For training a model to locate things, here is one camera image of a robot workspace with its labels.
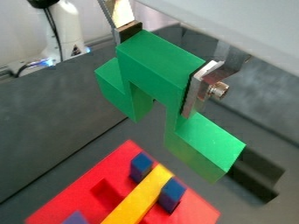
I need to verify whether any yellow long block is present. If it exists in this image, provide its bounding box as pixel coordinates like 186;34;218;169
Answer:
100;164;174;224

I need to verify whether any green U-shaped block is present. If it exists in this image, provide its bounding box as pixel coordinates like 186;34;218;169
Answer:
95;30;246;183

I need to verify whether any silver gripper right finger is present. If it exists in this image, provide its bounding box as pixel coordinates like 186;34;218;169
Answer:
182;41;251;118

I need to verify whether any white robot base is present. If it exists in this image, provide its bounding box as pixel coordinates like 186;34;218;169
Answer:
25;0;91;64

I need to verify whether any dark blue block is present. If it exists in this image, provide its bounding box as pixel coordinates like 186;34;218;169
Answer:
157;178;186;214
129;152;153;183

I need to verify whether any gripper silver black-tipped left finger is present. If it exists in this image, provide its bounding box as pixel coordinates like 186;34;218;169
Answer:
97;0;143;45

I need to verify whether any black angled fixture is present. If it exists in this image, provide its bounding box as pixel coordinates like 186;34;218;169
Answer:
227;147;286;203

